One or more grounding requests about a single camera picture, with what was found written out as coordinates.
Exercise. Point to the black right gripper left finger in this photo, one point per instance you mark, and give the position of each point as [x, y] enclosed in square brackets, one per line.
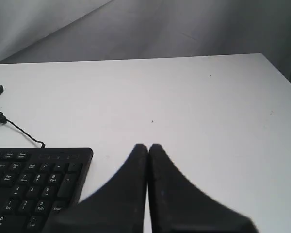
[117, 207]

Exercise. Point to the grey backdrop cloth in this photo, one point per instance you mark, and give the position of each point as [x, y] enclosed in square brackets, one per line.
[33, 31]

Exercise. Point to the black acer keyboard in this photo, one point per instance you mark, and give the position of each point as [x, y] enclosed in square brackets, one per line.
[36, 183]

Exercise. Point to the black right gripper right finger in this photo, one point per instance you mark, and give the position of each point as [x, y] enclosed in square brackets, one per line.
[178, 206]

